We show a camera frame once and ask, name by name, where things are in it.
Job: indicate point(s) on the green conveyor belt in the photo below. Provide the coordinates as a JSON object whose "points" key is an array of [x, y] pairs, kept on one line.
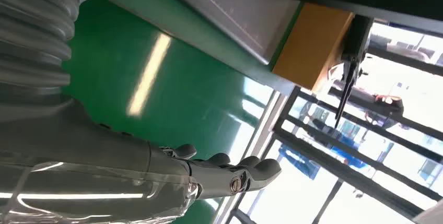
{"points": [[173, 111]]}

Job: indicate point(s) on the black window frame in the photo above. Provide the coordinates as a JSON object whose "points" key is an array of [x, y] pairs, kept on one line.
{"points": [[346, 172]]}

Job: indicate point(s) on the brown cardboard box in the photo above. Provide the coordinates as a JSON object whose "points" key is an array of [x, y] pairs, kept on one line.
{"points": [[311, 46]]}

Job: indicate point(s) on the person in black shirt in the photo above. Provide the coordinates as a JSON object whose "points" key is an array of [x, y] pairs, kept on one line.
{"points": [[394, 106]]}

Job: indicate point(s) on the black inbound scanner machine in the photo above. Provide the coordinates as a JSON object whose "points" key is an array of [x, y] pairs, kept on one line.
{"points": [[239, 11]]}

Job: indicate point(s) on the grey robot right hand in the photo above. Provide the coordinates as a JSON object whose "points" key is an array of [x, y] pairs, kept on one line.
{"points": [[86, 167]]}

